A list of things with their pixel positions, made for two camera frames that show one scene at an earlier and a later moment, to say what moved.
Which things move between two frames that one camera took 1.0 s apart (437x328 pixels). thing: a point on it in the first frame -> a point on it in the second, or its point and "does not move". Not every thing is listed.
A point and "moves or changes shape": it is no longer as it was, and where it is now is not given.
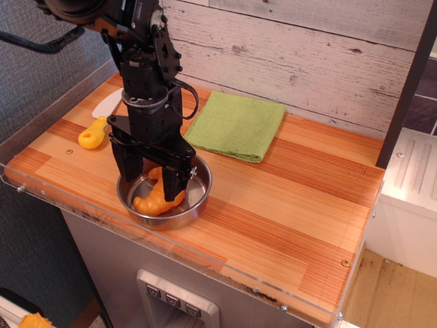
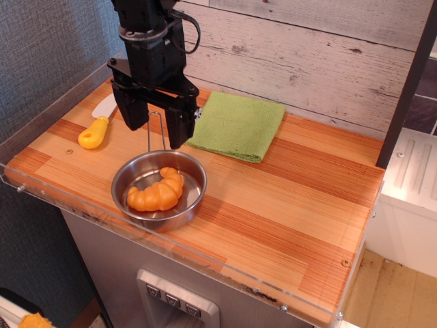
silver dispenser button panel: [168, 305] does not move
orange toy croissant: [156, 202] moves or changes shape
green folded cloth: [235, 127] does not move
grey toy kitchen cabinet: [140, 283] does not move
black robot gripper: [153, 128] -> [157, 67]
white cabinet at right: [403, 226] does not move
